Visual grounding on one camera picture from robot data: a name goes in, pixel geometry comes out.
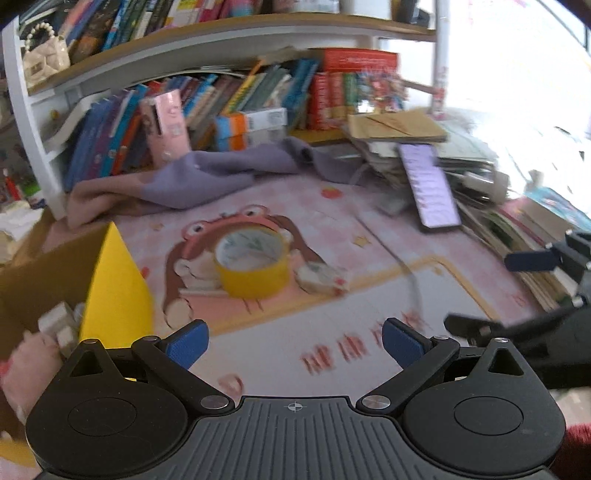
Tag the pink cartoon table mat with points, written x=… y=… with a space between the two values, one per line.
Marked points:
x=482 y=411

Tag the white quilted handbag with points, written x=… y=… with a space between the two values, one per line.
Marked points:
x=47 y=58

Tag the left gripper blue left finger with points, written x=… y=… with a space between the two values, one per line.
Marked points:
x=170 y=359

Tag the yellow tape roll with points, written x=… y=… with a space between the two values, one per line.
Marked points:
x=252 y=263

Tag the yellow cardboard box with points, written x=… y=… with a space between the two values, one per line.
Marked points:
x=95 y=270

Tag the white square charger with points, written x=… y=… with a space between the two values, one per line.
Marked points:
x=57 y=319

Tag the orange white medicine boxes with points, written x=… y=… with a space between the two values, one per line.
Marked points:
x=242 y=130

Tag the purple pink cloth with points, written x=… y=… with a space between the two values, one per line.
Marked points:
x=200 y=177

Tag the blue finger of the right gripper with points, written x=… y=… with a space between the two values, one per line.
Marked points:
x=531 y=261

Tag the white red small box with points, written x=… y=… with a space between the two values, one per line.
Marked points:
x=322 y=279

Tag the pink plush pig toy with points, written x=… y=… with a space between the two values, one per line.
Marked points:
x=29 y=370

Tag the white bookshelf with books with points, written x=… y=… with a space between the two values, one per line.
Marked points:
x=226 y=43

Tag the stack of books and papers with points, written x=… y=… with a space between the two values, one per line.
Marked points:
x=505 y=206

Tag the red dictionary books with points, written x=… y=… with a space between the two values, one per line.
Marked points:
x=352 y=81

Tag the beige large power adapter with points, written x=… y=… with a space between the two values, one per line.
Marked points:
x=67 y=339

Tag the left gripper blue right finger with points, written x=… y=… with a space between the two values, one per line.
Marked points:
x=423 y=362

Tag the black smartphone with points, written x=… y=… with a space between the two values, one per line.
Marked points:
x=437 y=209

